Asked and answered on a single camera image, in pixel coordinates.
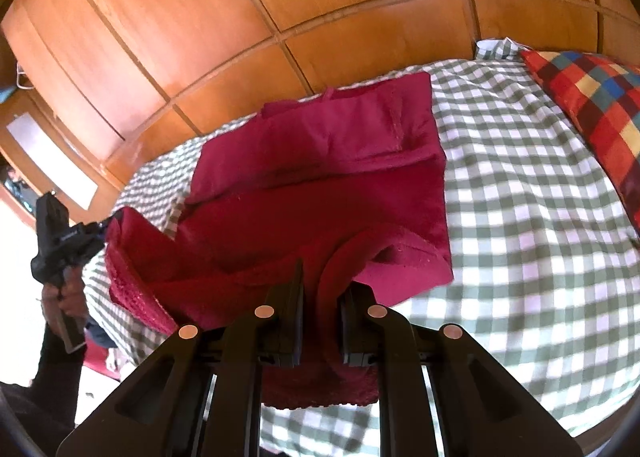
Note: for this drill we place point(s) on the wooden panelled wardrobe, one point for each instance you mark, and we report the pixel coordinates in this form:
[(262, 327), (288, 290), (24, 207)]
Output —
[(250, 12)]

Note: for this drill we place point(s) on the white framed panel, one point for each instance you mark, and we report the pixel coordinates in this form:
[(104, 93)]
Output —
[(47, 162)]

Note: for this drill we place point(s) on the person's left hand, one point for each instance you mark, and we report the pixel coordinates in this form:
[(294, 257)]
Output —
[(62, 304)]

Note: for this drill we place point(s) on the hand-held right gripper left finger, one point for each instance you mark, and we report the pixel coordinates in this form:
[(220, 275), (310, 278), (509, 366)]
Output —
[(286, 319)]

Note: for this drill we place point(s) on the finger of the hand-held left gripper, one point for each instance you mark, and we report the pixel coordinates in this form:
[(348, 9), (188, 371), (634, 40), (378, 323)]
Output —
[(104, 228)]

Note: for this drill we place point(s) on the dark red velvet blanket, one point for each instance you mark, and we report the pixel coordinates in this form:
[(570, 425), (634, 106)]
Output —
[(325, 187)]

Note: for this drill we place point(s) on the person's left forearm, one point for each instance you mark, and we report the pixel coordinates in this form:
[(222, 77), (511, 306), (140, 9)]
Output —
[(45, 377)]

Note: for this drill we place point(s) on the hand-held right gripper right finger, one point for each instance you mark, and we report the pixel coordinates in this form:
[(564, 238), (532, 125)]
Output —
[(352, 334)]

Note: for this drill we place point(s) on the red plaid pillow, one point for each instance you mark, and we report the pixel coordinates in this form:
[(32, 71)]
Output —
[(600, 102)]

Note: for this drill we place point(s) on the green white checked bedsheet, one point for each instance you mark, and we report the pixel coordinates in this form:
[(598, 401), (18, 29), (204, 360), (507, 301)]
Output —
[(525, 237)]

